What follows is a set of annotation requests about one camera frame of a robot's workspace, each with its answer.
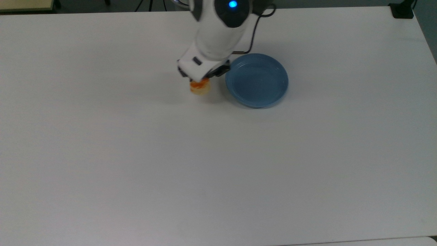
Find black thin stand legs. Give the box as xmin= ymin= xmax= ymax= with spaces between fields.
xmin=135 ymin=0 xmax=168 ymax=13

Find black table clamp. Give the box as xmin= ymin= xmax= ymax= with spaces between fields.
xmin=389 ymin=0 xmax=418 ymax=19

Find orange glazed bread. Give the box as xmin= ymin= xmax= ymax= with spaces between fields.
xmin=189 ymin=78 xmax=211 ymax=96

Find beige side table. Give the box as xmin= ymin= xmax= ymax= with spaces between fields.
xmin=0 ymin=0 xmax=56 ymax=13

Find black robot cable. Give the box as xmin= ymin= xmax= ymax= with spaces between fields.
xmin=232 ymin=3 xmax=276 ymax=55

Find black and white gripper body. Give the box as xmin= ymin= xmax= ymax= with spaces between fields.
xmin=177 ymin=46 xmax=231 ymax=81

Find blue round plate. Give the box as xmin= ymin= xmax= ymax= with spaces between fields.
xmin=225 ymin=53 xmax=289 ymax=109

